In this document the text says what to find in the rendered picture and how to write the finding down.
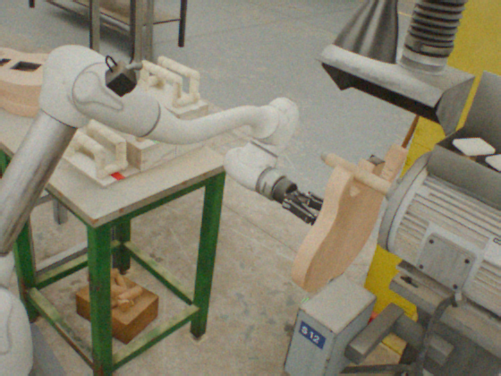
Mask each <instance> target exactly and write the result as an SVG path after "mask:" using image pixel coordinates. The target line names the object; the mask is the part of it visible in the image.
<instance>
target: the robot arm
mask: <svg viewBox="0 0 501 376"><path fill-rule="evenodd" d="M107 69H109V68H108V67H107V66H106V58H105V57H104V56H102V55H99V54H98V53H97V52H95V51H93V50H92V49H90V48H85V47H82V46H77V45H65V46H61V47H58V48H57V49H55V50H54V51H52V52H51V53H50V54H49V55H48V57H47V59H46V61H45V63H44V66H43V80H42V83H41V91H40V95H39V97H38V104H39V106H40V110H39V111H38V113H37V115H36V116H35V118H34V119H33V123H32V124H31V126H30V128H29V130H28V131H27V132H26V135H25V137H24V138H23V140H22V142H21V144H20V145H19V148H18V149H17V151H16V152H15V154H14V156H13V160H12V161H11V163H10V165H9V166H8V168H6V172H5V173H4V175H3V177H2V179H1V180H0V376H44V375H43V373H42V372H41V370H40V369H39V368H38V366H37V364H36V362H35V360H34V358H33V342H32V335H31V329H30V322H29V319H28V315H27V313H26V311H25V308H24V306H23V304H22V302H21V300H20V299H19V298H18V297H16V295H14V294H13V293H11V292H10V291H9V290H8V288H9V280H10V276H11V274H12V270H13V266H14V257H13V253H12V251H11V249H12V247H13V244H14V242H15V241H16V239H17V238H18V236H19V233H20V231H21V230H22V229H23V227H24V225H25V223H26V221H27V219H28V218H29V217H30V214H31V212H32V210H33V209H34V207H35V205H36V204H37V202H38V199H39V197H40V195H41V194H42V193H43V191H44V190H45V187H46V186H47V183H48V181H49V180H50V179H51V175H52V174H53V173H54V171H55V170H56V168H57V166H58V163H59V162H60V160H61V158H62V156H63V155H64V153H65V151H66V149H67V148H68V146H69V144H70V143H71V141H72V138H73V136H74V134H75V133H76V132H77V131H78V129H79V128H81V127H83V126H85V125H87V124H88V123H89V122H90V121H91V120H92V119H94V120H96V121H98V122H100V123H102V124H105V125H107V126H109V127H110V128H112V129H115V130H117V131H119V132H124V133H127V134H130V135H132V136H135V137H138V138H145V139H150V140H154V141H161V142H163V143H167V144H172V145H192V144H195V143H198V142H201V141H204V140H207V139H209V138H212V137H216V136H218V135H220V134H222V133H224V132H229V131H230V130H232V129H234V128H239V127H241V126H244V125H248V127H249V131H250V134H251V138H250V140H249V142H248V143H247V145H246V146H245V147H244V148H242V147H239V148H234V149H230V150H229V151H228V152H227V153H226V154H225V157H224V161H223V168H224V170H225V171H226V173H227V174H229V176H230V177H231V178H233V179H234V180H235V181H236V182H237V183H238V184H239V185H241V186H242V187H246V189H248V190H251V191H254V192H257V193H258V194H259V195H263V196H264V197H266V198H267V199H269V200H270V201H276V202H278V203H280V204H281V205H282V208H283V209H286V210H288V211H289V212H292V213H293V214H294V215H295V216H296V217H297V218H299V219H300V220H303V221H304V222H305V223H306V224H309V223H310V222H311V226H313V225H314V223H315V221H316V220H317V218H318V215H317V214H316V213H315V212H314V211H313V210H311V209H310V208H312V209H314V210H316V211H321V207H322V204H323V201H324V199H322V198H321V197H320V196H318V195H315V194H314V193H313V192H311V191H309V192H308V193H307V194H305V192H301V191H299V190H298V187H297V185H296V183H295V182H293V181H291V180H290V179H288V176H287V175H285V174H284V173H282V172H280V171H279V170H277V169H275V168H274V167H275V163H276V161H277V159H278V157H279V155H280V153H281V152H282V151H283V150H284V148H285V146H286V145H287V144H288V141H289V140H290V138H291V137H292V136H293V133H294V131H295V129H296V125H297V122H298V119H299V112H298V108H297V106H296V105H295V104H294V103H293V102H292V101H291V100H289V99H287V98H277V99H275V100H273V101H272V102H271V103H270V104H269V105H268V106H262V107H255V106H241V107H236V108H232V109H229V110H226V111H224V112H218V113H214V114H213V115H207V116H205V117H201V118H199V119H196V120H191V121H181V120H180V119H178V118H176V117H175V116H174V115H172V113H170V112H169V111H168V110H166V109H165V107H164V106H163V105H161V104H160V103H159V102H158V101H157V100H156V99H155V98H152V97H151V96H150V95H149V94H148V93H147V92H146V91H145V90H142V89H141V88H139V87H138V86H136V87H135V89H134V90H133V91H132V92H131V93H128V94H125V96H123V97H122V98H119V97H118V95H117V94H115V93H114V92H113V91H111V90H110V89H109V88H108V87H107V86H106V85H105V71H106V70H107ZM253 142H254V143H253ZM308 202H309V204H308ZM305 218H306V219H305Z"/></svg>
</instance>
